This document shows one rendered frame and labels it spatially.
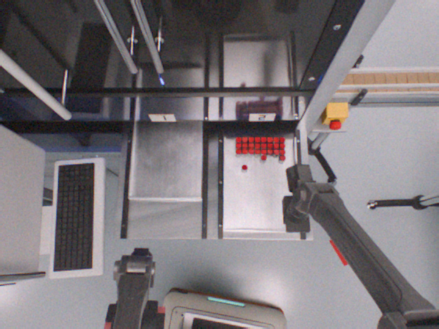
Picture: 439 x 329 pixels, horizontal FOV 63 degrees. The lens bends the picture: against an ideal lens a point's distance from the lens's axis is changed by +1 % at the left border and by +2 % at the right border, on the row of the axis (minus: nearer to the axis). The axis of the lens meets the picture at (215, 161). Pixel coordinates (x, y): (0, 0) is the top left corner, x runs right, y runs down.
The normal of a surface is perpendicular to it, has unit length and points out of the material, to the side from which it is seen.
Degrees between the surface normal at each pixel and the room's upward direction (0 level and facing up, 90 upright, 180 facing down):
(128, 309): 41
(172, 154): 0
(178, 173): 0
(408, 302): 48
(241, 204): 0
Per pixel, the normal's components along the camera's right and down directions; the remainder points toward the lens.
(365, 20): 0.00, 0.97
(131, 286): 0.13, -0.81
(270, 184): -0.03, -0.26
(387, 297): -0.98, -0.14
